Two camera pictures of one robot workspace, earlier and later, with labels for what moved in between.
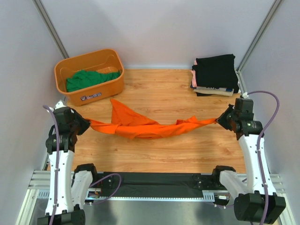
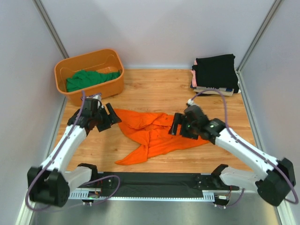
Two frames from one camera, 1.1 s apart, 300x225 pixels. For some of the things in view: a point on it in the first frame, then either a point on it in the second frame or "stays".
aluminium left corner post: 52,28 stays
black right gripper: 220,120 -> 180,118
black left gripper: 85,123 -> 113,119
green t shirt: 82,78 stays
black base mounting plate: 156,184 stays
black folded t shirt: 217,71 stays
